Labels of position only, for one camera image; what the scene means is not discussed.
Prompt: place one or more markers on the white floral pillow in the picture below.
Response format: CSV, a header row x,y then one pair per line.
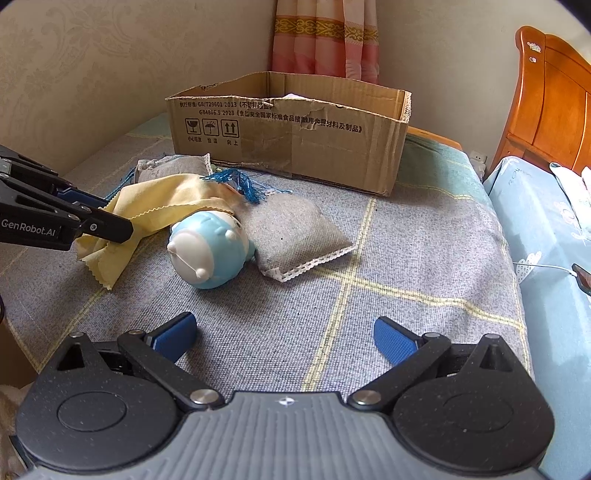
x,y
577,184

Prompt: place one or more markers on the wooden headboard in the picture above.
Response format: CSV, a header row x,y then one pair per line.
x,y
549,101

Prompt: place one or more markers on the large grey sachet bag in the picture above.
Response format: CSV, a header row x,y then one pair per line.
x,y
295,230

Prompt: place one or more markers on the yellow cloth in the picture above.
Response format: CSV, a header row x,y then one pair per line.
x,y
152,198

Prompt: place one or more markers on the light blue tasselled pouch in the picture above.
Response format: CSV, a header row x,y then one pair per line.
x,y
244,184

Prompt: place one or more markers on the brown cardboard box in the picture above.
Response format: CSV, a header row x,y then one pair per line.
x,y
277,147

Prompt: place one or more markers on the light blue quilt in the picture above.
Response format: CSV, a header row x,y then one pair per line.
x,y
549,332

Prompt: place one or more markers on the dark phone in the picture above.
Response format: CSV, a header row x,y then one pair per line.
x,y
582,279

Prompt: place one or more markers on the small grey sachet bag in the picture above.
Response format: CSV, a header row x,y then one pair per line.
x,y
175,167

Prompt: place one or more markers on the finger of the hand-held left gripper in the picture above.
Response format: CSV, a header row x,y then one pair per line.
x,y
83,197
111,228

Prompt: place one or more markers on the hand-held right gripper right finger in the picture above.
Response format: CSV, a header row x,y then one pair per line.
x,y
392,341

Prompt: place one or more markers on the blue pig toy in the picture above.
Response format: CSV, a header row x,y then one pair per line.
x,y
207,249

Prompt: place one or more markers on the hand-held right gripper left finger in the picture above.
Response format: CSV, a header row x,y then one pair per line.
x,y
173,337

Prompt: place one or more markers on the pink curtain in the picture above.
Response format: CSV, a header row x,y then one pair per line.
x,y
323,41

